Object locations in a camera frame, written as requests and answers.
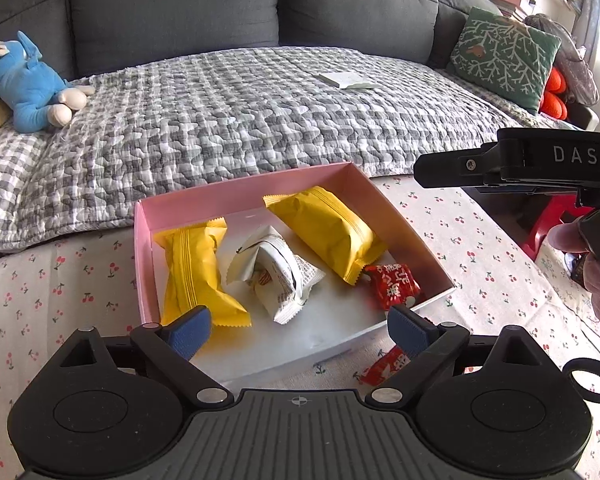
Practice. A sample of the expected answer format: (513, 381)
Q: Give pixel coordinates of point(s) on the grey gingham cloth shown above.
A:
(5, 175)

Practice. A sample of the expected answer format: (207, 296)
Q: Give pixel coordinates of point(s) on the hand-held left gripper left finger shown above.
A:
(192, 332)

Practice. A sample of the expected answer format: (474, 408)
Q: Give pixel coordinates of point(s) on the cherry print tablecloth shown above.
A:
(55, 285)

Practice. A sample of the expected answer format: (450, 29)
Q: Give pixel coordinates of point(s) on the pink cardboard box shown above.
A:
(240, 195)

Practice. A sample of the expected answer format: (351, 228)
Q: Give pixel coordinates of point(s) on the white paper pack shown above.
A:
(347, 80)

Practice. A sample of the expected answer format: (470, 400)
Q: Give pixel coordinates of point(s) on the grey patterned cushion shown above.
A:
(575, 70)

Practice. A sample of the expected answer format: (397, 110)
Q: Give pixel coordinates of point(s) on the orange cushion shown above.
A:
(554, 95)

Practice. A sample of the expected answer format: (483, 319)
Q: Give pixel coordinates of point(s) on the red plastic stool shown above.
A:
(545, 225)

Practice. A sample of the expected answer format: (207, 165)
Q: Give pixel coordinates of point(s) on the stack of books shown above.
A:
(505, 0)

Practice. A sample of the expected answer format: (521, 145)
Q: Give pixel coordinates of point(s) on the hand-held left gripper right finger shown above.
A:
(405, 330)

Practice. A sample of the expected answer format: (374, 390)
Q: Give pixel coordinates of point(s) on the grey patterned quilt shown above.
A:
(230, 110)

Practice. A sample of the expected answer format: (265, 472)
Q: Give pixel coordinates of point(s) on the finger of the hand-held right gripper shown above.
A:
(445, 170)

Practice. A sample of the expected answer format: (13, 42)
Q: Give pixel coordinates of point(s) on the green branch print pillow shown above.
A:
(505, 55)

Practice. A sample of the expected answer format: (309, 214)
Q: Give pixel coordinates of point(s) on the blue plush toy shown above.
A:
(25, 85)

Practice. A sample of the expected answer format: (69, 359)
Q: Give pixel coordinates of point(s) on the dark grey sofa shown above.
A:
(180, 10)

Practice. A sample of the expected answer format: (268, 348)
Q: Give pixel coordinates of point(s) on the plain yellow snack packet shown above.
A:
(195, 275)
(325, 230)

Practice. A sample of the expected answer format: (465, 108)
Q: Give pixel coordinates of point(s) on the small red candy packet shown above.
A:
(382, 367)
(392, 282)

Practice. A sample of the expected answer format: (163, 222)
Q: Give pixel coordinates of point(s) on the crumpled white snack packet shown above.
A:
(275, 270)

